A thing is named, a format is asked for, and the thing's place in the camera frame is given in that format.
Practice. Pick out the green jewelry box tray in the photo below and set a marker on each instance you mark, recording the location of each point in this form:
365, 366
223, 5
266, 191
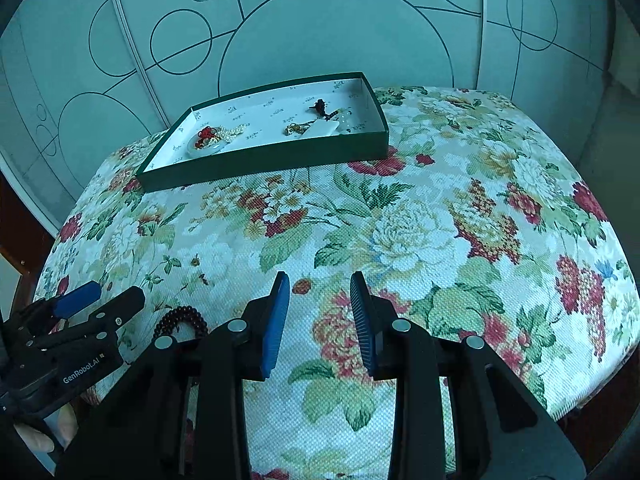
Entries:
255, 120

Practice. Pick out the person's left hand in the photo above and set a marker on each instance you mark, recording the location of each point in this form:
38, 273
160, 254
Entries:
62, 427

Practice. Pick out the floral quilted bedspread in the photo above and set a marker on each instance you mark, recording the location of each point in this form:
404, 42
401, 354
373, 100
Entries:
475, 223

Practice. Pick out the gold chain jewelry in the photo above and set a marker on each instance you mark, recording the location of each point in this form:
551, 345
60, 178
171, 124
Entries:
297, 128

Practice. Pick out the black braided cord pendant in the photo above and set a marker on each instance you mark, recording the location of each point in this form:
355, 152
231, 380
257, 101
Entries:
319, 108

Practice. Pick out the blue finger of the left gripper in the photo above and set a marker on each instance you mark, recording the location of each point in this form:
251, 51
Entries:
70, 304
102, 325

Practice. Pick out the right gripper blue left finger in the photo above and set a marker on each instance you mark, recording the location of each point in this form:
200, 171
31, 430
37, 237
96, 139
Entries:
273, 320

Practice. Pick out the frosted glass wardrobe doors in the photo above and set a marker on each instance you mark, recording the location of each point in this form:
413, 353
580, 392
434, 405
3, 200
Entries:
80, 78

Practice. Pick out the red cord gold pendant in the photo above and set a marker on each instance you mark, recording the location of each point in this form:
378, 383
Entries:
207, 137

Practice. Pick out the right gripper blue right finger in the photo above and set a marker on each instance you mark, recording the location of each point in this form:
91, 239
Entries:
363, 311

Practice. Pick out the pale jade bangle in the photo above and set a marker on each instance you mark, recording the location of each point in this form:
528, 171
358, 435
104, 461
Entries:
212, 150

